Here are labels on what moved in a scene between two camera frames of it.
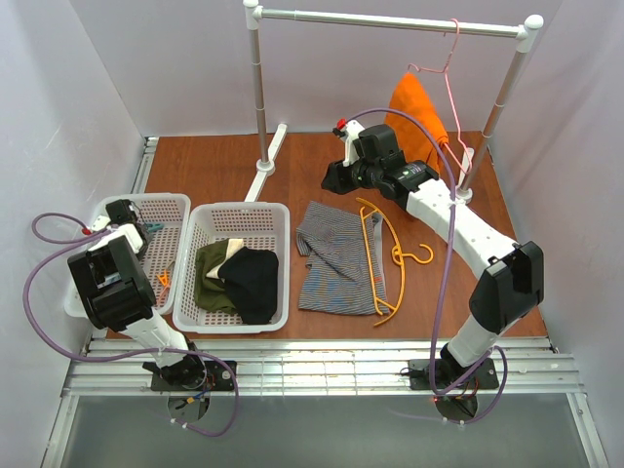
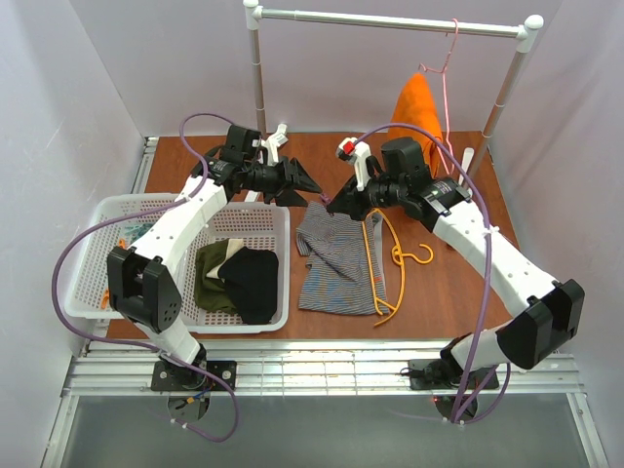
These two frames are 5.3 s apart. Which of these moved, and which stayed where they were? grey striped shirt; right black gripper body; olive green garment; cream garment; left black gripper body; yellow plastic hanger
Moved: right black gripper body; left black gripper body
Stayed: yellow plastic hanger; grey striped shirt; cream garment; olive green garment
